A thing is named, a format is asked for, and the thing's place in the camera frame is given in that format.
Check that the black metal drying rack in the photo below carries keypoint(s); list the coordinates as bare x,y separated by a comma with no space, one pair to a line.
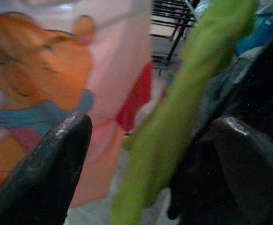
173,48

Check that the pink cartoon print shirt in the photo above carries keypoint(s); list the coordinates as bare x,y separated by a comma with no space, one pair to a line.
117,47

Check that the green shirt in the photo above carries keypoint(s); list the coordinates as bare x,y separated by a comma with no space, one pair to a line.
173,117

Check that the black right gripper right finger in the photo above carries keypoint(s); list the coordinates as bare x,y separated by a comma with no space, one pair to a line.
255,178

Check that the black garment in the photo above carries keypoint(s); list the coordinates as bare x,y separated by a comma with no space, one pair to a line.
262,89

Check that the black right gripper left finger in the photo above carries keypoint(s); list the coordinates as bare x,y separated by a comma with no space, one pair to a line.
40,178

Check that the blue bag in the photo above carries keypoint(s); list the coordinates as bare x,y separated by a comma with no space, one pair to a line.
262,30

